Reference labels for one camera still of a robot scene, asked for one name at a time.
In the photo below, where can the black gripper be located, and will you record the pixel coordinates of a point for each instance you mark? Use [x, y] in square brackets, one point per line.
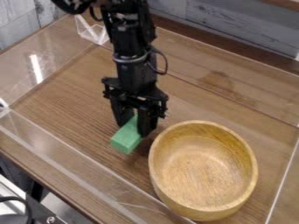
[135, 81]

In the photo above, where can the green rectangular block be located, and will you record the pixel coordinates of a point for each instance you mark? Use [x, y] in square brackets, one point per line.
[127, 137]

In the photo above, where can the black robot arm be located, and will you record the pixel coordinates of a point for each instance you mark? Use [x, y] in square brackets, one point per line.
[130, 26]

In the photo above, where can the brown wooden bowl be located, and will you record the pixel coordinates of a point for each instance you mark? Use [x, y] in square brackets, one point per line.
[203, 170]

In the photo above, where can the clear acrylic tray wall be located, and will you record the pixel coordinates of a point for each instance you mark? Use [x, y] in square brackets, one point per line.
[83, 182]

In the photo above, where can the clear acrylic corner bracket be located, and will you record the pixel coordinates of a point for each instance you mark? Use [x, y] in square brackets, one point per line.
[95, 33]

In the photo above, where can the black metal mount plate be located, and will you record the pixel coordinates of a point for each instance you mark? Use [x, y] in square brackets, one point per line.
[42, 214]

